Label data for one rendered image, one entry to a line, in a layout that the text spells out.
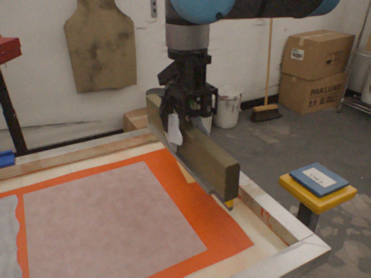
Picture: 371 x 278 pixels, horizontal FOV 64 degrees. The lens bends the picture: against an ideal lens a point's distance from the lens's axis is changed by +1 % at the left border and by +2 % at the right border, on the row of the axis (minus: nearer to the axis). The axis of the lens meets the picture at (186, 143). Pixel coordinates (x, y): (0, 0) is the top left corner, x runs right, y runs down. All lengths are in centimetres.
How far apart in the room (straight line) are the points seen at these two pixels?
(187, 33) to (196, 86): 9
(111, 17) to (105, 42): 19
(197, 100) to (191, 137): 7
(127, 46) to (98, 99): 52
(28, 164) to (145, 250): 41
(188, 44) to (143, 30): 219
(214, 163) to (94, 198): 34
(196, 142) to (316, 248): 28
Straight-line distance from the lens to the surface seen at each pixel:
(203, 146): 52
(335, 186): 79
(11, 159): 86
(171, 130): 59
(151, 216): 66
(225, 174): 48
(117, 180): 77
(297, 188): 78
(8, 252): 67
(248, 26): 325
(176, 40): 50
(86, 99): 269
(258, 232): 64
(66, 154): 86
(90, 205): 71
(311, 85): 350
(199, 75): 51
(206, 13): 38
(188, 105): 53
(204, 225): 64
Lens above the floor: 141
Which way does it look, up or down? 31 degrees down
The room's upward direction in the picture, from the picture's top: straight up
